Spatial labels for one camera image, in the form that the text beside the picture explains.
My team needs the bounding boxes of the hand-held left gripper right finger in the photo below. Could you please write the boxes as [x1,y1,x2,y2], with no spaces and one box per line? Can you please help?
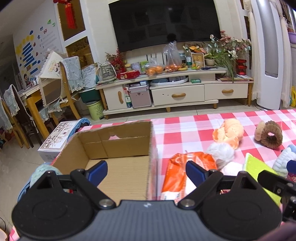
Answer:
[178,161,263,210]

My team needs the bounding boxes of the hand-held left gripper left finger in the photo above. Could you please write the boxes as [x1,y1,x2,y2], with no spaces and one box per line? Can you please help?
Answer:
[30,160,117,210]

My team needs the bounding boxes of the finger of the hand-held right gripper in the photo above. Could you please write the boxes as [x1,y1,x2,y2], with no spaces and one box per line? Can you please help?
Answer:
[257,159,296,222]

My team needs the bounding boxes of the orange plastic packet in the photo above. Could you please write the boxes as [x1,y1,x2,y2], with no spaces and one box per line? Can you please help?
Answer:
[161,152,218,202]

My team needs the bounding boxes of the cardboard box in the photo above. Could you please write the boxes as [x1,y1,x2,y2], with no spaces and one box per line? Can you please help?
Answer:
[50,120,159,201]

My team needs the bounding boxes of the white fluffy ball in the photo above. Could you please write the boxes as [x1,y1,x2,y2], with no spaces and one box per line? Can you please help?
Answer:
[206,142,235,168]

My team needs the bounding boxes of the orange plush toy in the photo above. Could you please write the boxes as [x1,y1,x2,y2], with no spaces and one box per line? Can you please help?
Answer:
[212,119,245,150]

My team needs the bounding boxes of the yellow-green pad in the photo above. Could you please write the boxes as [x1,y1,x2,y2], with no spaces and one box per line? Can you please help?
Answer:
[244,152,282,207]

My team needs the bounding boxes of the light blue plush toy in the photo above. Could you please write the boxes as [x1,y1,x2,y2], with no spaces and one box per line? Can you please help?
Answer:
[272,145,296,172]

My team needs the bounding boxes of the red checked tablecloth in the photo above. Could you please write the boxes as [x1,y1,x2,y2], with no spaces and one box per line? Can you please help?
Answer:
[7,109,296,241]

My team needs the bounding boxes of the brown plush donut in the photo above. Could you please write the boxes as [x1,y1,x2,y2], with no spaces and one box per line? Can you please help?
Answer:
[254,120,284,149]

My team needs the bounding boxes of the blue white shoe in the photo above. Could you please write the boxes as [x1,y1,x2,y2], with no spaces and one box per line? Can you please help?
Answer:
[76,118,91,130]

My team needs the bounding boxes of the white printed carton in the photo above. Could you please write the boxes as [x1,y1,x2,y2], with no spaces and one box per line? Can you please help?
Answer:
[38,120,80,161]

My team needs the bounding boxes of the light green trash bin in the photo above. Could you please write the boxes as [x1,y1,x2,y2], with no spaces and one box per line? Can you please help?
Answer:
[86,100,105,120]

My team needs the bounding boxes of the dark green bin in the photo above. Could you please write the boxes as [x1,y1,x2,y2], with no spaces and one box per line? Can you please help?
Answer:
[79,89,101,103]

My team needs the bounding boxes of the cream tv cabinet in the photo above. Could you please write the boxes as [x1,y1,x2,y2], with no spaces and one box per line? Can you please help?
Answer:
[95,67,254,118]

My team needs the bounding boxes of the wooden dining table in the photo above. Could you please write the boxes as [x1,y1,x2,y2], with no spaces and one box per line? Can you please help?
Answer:
[17,79,63,144]

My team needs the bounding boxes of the glass kettle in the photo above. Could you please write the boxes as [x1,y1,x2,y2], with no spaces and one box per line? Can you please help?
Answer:
[98,63,116,81]

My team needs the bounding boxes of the red gift box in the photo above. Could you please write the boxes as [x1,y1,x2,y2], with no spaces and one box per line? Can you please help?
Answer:
[116,70,141,80]

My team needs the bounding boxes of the wooden chair lace cover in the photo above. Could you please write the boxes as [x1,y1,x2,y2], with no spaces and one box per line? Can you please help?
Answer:
[3,85,30,149]
[60,56,85,121]

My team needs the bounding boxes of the bag of oranges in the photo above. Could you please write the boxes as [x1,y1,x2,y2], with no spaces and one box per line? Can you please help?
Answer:
[146,62,164,76]

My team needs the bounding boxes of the red berry branches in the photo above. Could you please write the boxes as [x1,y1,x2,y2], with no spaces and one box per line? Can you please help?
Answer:
[105,47,126,70]

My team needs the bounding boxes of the white printed cloth cover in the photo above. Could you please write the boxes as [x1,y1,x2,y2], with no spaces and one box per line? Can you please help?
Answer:
[39,51,68,80]

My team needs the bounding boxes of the red candle holder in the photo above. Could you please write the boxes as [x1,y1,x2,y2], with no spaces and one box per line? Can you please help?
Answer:
[236,59,248,75]

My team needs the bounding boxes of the clear plastic bag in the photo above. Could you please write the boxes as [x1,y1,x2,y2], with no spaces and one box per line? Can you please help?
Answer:
[163,41,183,72]

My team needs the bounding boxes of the white curtain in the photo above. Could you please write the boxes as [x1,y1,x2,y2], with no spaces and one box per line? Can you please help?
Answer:
[245,0,259,100]

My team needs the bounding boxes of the artificial flower bouquet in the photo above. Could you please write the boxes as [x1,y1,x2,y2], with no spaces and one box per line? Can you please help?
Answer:
[209,31,252,58]

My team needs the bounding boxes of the white standing air conditioner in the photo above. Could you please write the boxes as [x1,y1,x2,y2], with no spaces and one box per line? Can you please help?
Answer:
[251,0,287,110]

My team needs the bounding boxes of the black television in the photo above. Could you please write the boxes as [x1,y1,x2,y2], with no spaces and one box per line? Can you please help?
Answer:
[108,0,221,52]

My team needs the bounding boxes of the red hanging knot ornament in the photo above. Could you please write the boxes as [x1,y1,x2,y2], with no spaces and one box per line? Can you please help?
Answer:
[54,0,77,29]

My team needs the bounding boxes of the wooden picture frame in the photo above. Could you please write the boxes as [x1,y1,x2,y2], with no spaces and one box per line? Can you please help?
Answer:
[191,53,206,68]

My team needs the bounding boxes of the colourful wall stickers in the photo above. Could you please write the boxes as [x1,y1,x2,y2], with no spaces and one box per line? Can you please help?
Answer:
[14,20,57,90]

